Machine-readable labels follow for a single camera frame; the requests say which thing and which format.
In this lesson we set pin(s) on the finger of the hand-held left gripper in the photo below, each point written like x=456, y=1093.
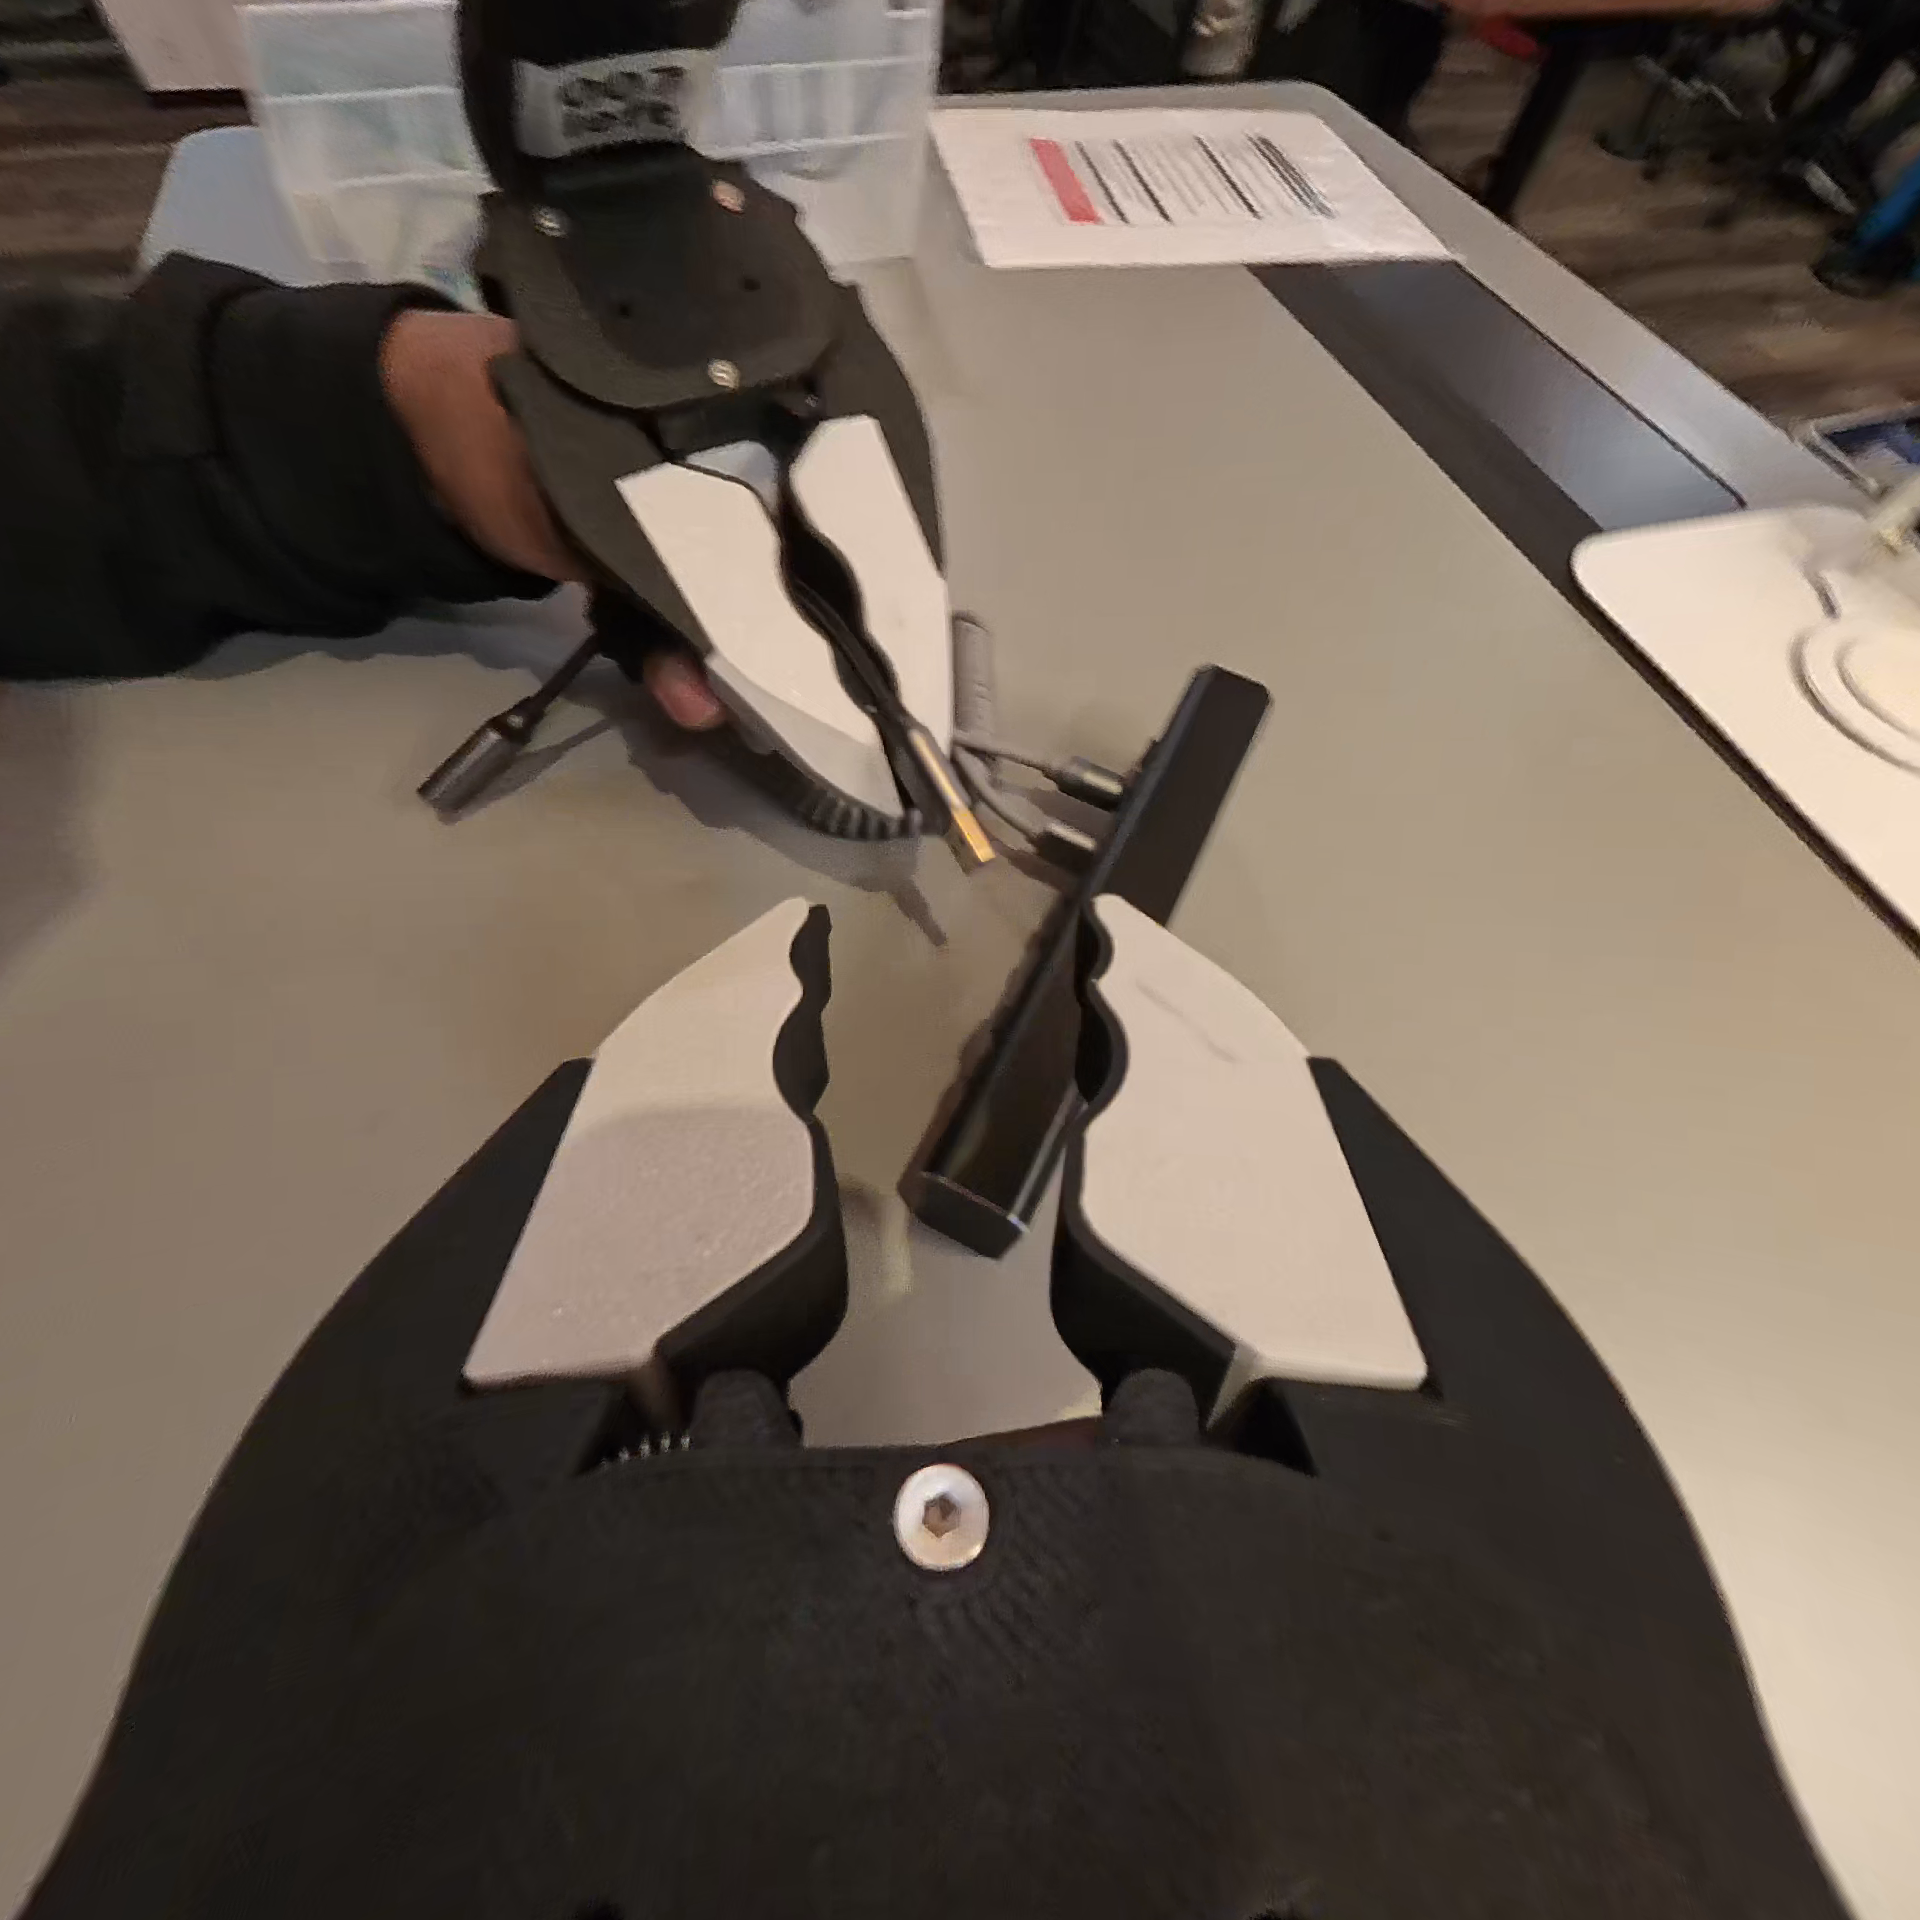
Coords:
x=720, y=570
x=885, y=556

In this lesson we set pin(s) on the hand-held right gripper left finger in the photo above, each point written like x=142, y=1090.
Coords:
x=661, y=1200

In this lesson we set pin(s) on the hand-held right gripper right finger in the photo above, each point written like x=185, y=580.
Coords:
x=1244, y=1200

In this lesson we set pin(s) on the black USB hub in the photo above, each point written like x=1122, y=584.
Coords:
x=1003, y=1109

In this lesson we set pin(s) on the clear plastic organizer box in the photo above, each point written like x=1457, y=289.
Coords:
x=376, y=89

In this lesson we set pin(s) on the person's left forearm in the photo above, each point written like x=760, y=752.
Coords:
x=194, y=464

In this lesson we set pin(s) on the person's left hand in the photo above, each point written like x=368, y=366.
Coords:
x=451, y=421

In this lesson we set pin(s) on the paper sheet with red label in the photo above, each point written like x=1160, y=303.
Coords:
x=1348, y=210

